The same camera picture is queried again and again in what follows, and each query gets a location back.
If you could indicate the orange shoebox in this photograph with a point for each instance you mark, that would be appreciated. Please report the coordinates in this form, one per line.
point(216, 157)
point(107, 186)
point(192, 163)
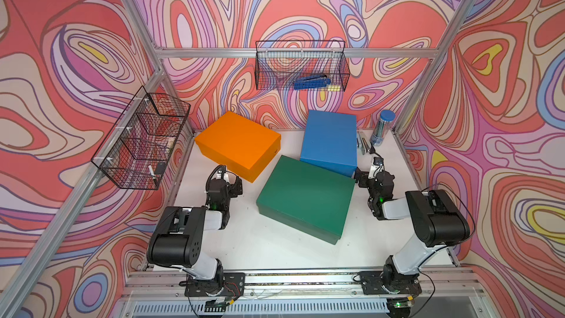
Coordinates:
point(243, 146)

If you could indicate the black wire basket wall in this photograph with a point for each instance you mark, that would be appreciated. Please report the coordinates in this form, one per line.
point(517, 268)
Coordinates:
point(145, 136)
point(278, 63)

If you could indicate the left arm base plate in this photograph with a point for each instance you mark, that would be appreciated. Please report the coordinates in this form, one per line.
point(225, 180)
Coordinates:
point(229, 285)

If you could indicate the silver stapler on table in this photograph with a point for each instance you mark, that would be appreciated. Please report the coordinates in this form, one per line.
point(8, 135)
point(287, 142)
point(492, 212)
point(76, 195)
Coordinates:
point(362, 143)

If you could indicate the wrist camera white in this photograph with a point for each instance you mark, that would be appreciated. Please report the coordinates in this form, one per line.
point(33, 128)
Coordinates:
point(376, 167)
point(225, 176)

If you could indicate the black wire basket back wall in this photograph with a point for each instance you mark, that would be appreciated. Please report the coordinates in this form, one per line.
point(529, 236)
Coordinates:
point(278, 63)

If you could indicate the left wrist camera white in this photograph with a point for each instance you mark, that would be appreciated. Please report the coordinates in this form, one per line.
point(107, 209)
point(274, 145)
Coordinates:
point(225, 176)

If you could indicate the blue stapler in basket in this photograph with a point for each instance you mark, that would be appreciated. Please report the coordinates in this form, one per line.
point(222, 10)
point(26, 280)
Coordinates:
point(312, 82)

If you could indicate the black wire basket left wall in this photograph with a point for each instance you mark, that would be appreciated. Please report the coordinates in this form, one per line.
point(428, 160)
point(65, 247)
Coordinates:
point(145, 136)

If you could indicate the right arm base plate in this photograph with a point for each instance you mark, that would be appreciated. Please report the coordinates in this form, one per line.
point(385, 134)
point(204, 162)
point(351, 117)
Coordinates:
point(377, 283)

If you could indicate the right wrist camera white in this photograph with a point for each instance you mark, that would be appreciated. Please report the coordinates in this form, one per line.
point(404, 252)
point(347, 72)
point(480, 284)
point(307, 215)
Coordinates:
point(376, 167)

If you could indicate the aluminium front rail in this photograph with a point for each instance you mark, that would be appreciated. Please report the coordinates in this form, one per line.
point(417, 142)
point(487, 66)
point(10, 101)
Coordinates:
point(311, 283)

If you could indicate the blue shoebox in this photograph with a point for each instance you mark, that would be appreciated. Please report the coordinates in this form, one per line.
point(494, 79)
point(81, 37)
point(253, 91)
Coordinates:
point(330, 142)

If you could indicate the green shoebox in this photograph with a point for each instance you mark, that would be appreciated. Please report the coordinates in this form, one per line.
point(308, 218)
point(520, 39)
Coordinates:
point(307, 198)

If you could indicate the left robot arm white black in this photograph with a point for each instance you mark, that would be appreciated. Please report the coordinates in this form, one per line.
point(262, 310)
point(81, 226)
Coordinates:
point(177, 241)

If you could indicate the clear bottle blue cap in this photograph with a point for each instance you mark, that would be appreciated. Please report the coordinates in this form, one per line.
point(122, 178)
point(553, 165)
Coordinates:
point(385, 119)

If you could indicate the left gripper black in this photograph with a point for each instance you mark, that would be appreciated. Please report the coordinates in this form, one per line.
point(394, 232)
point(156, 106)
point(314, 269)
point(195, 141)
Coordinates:
point(216, 188)

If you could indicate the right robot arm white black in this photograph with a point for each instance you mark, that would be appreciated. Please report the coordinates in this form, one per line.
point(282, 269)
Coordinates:
point(437, 224)

